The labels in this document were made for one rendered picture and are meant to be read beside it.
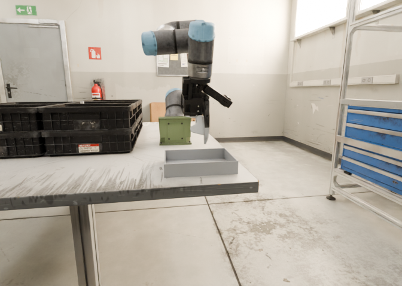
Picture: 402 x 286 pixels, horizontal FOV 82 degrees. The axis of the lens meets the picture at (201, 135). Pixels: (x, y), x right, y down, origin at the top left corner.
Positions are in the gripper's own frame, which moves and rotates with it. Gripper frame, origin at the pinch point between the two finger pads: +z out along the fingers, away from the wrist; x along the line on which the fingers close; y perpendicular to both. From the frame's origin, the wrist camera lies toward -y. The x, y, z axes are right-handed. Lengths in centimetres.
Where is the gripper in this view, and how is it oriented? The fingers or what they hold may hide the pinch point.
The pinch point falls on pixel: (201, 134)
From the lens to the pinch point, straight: 81.5
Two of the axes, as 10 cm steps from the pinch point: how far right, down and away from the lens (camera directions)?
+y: -9.8, 0.4, -2.1
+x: 2.1, 4.5, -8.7
